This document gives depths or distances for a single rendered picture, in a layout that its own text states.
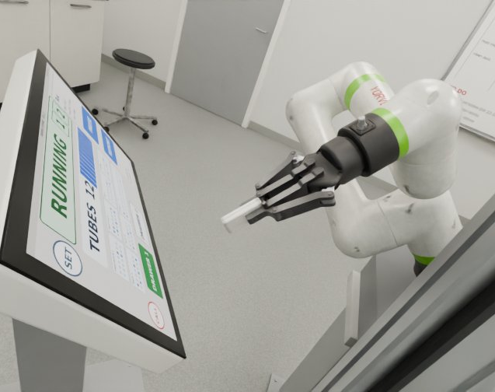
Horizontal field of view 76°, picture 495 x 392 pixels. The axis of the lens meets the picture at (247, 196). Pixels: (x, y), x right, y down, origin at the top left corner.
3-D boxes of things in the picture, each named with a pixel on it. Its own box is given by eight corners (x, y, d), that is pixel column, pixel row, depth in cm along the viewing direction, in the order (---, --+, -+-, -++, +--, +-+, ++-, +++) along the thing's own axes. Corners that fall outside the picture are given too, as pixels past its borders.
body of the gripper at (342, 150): (332, 125, 53) (284, 152, 53) (366, 152, 47) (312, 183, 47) (337, 156, 59) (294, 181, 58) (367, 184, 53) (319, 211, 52)
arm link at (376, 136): (398, 175, 54) (363, 147, 60) (401, 121, 46) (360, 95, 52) (367, 193, 54) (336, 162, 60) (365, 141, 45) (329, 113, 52)
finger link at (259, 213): (273, 205, 52) (282, 217, 50) (247, 220, 52) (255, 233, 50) (272, 200, 51) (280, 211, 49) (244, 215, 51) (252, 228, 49)
